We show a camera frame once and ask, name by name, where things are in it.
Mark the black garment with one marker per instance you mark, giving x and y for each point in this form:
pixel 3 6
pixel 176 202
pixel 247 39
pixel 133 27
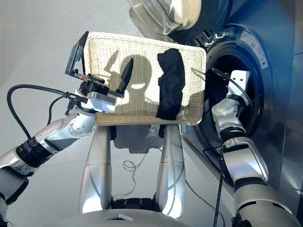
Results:
pixel 171 85

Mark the pale woven basket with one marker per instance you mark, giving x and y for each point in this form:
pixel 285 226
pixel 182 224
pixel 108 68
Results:
pixel 142 104

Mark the grey washing machine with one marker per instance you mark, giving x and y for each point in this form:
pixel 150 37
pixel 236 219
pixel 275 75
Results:
pixel 279 94

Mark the round glass washer door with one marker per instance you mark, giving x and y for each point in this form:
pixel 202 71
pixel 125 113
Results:
pixel 170 14

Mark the silver robot torso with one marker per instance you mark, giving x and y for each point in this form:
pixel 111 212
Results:
pixel 118 220

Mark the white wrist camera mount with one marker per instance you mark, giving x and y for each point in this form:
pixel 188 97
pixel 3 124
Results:
pixel 101 101
pixel 240 80

